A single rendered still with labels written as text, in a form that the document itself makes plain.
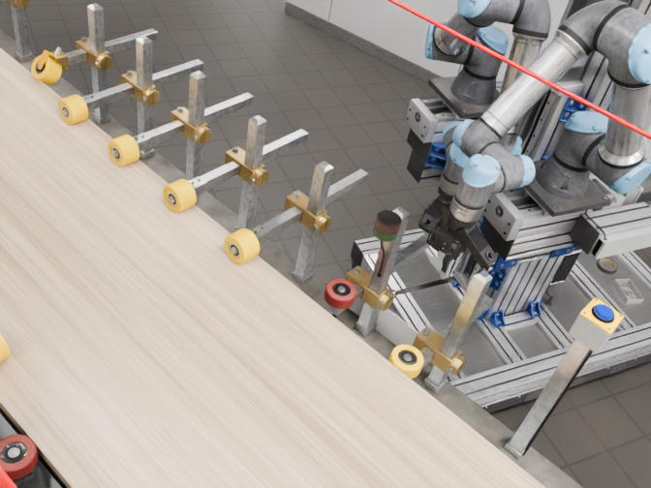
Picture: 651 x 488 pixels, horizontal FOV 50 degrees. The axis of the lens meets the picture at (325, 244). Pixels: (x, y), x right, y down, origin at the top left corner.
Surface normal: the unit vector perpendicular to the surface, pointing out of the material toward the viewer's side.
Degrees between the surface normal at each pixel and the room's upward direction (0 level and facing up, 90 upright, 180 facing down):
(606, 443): 0
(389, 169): 0
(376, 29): 90
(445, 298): 0
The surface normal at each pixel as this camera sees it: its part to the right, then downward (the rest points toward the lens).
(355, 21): -0.58, 0.48
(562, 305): 0.16, -0.72
